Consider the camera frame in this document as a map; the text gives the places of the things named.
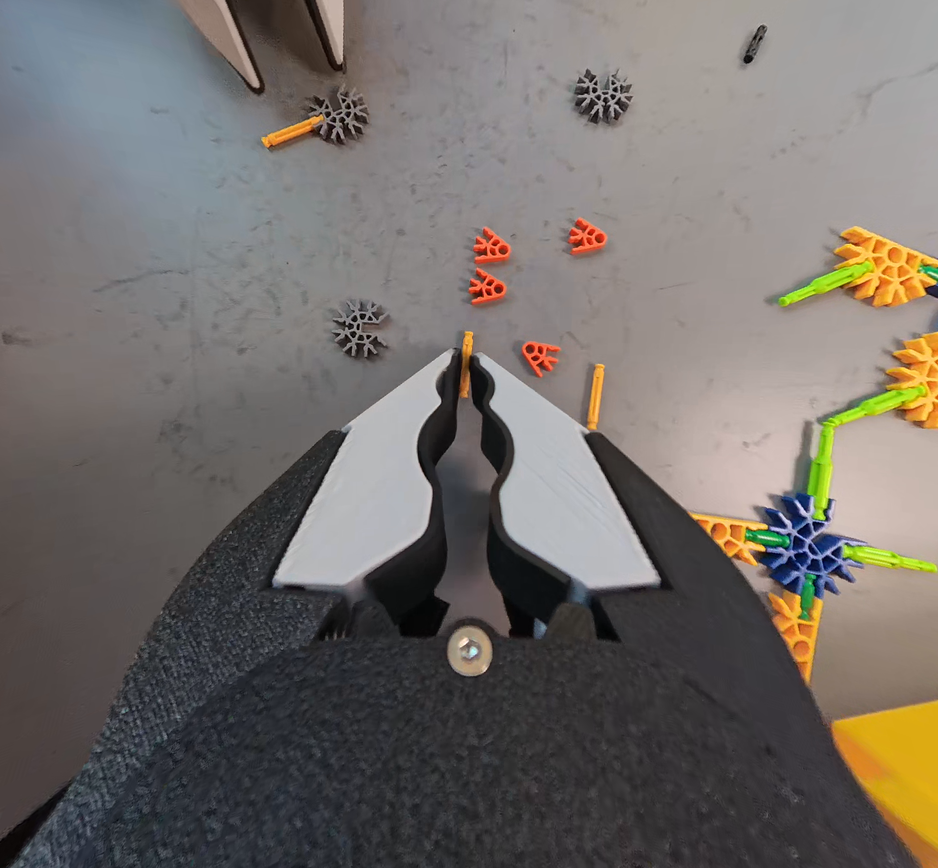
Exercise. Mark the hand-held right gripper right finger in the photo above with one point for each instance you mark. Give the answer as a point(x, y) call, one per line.
point(571, 509)

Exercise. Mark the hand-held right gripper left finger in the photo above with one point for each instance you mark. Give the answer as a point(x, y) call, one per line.
point(366, 509)

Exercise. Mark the grey snowflake connector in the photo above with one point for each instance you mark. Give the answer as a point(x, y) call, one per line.
point(359, 329)
point(338, 116)
point(602, 97)

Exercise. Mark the yellow short rod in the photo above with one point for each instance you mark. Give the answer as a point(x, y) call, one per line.
point(293, 131)
point(596, 395)
point(465, 362)

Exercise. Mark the black short rod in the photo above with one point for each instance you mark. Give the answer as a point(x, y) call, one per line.
point(755, 43)

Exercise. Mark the orange small connector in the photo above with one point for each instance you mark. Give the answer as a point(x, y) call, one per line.
point(487, 287)
point(491, 246)
point(588, 236)
point(541, 357)

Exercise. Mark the blue yellow green toy model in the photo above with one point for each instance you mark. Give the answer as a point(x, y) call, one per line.
point(806, 553)

